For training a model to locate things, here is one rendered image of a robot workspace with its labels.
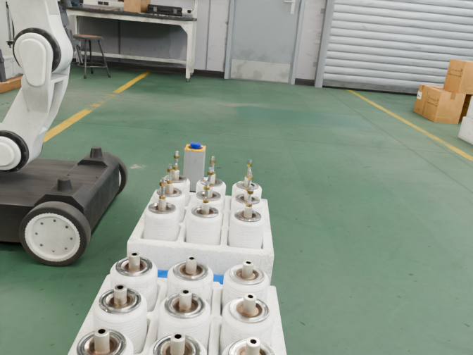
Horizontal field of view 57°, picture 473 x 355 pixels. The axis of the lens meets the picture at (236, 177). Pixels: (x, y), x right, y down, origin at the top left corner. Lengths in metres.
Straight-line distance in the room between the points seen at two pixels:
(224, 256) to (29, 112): 0.80
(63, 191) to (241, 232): 0.58
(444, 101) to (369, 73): 1.98
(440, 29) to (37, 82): 5.93
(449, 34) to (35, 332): 6.36
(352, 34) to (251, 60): 1.42
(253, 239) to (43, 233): 0.64
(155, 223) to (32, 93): 0.60
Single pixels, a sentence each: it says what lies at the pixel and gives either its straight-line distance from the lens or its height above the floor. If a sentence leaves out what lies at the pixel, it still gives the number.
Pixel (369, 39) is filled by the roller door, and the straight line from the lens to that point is 6.46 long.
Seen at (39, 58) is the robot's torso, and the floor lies 0.59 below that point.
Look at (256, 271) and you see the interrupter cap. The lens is 0.94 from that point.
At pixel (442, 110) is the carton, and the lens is 4.74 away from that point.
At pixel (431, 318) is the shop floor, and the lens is 1.42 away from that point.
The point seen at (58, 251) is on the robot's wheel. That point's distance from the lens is 1.44.
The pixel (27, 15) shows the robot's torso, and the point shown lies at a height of 0.71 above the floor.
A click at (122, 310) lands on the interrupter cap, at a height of 0.25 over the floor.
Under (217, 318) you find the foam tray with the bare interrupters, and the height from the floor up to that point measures 0.18.
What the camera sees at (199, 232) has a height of 0.21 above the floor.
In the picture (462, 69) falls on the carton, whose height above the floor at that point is 0.52.
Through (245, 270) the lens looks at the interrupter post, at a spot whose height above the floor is 0.27.
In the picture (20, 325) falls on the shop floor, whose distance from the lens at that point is 1.24.
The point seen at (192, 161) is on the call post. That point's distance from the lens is 1.54.
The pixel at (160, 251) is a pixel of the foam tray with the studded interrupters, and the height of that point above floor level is 0.16.
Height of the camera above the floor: 0.75
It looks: 20 degrees down
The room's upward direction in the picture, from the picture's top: 5 degrees clockwise
